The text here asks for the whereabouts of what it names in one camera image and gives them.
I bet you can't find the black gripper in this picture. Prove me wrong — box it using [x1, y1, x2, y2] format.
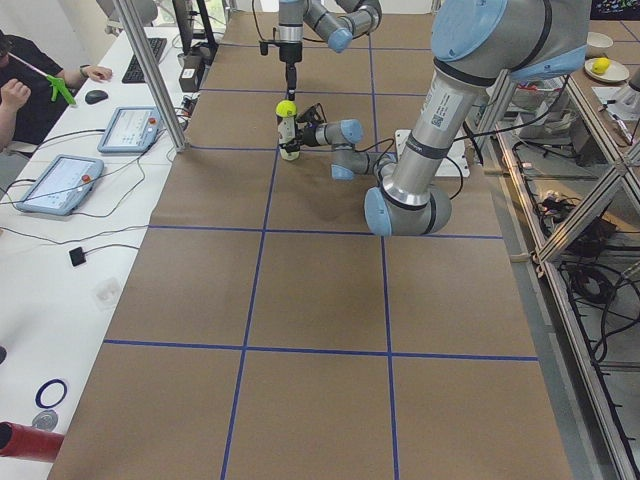
[278, 40, 303, 100]
[278, 118, 322, 153]

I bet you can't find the clear tennis ball can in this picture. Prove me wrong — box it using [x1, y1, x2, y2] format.
[276, 115, 300, 161]

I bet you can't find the yellow tennis ball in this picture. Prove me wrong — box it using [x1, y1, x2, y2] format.
[275, 100, 298, 118]

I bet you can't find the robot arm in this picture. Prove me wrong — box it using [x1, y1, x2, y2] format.
[273, 0, 382, 101]
[271, 1, 591, 236]

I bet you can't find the black box with label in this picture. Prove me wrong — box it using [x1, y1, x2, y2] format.
[179, 54, 205, 93]

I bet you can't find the black computer monitor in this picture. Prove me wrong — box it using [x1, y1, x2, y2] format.
[171, 0, 218, 55]

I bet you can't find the black keyboard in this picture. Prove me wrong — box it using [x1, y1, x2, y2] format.
[121, 37, 169, 84]

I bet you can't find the teach pendant far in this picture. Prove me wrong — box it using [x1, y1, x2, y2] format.
[97, 106, 163, 154]

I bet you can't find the teach pendant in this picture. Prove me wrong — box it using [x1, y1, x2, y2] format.
[15, 155, 104, 216]
[97, 106, 163, 154]

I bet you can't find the black computer mouse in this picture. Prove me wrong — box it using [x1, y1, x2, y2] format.
[84, 89, 109, 105]

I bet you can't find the green grabber tool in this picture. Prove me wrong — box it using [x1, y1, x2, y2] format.
[9, 53, 76, 105]

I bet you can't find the teach pendant near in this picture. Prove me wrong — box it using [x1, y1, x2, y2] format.
[15, 155, 104, 216]

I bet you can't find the small black square puck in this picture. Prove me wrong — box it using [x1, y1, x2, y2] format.
[69, 247, 88, 267]

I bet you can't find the person in black shirt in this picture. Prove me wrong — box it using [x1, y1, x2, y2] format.
[1, 33, 112, 149]

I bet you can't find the yellow lemon on plate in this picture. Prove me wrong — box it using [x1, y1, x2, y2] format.
[591, 57, 611, 76]

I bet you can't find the white plate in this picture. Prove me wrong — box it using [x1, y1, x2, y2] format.
[584, 58, 630, 84]

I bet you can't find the red cylinder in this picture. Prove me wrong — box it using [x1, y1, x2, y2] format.
[1, 422, 65, 463]

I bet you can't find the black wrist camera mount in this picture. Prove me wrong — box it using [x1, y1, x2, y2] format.
[259, 40, 279, 56]
[297, 103, 326, 125]

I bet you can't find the black braided left cable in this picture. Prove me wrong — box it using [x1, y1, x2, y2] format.
[349, 119, 481, 202]

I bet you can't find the aluminium frame post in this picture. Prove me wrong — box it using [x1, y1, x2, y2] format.
[114, 0, 187, 153]

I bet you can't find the blue tape ring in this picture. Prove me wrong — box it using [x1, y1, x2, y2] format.
[34, 378, 69, 410]

